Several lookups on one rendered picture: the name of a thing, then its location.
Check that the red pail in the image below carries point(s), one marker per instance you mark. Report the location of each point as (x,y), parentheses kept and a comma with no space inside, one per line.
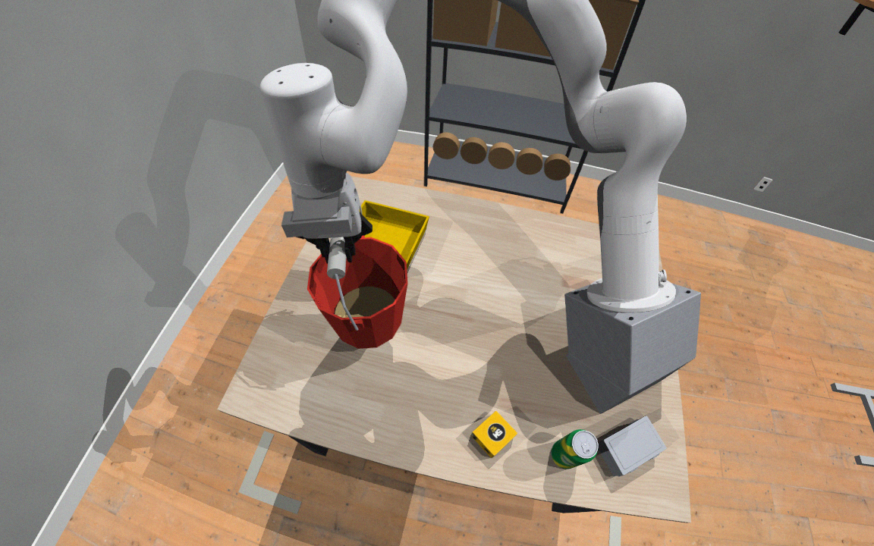
(374,282)

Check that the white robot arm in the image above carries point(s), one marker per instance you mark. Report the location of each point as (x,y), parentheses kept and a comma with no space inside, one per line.
(318,136)

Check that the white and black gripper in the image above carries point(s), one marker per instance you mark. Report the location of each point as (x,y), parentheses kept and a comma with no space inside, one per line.
(360,225)

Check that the green drink can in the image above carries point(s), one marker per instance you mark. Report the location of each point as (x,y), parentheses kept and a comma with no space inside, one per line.
(575,449)

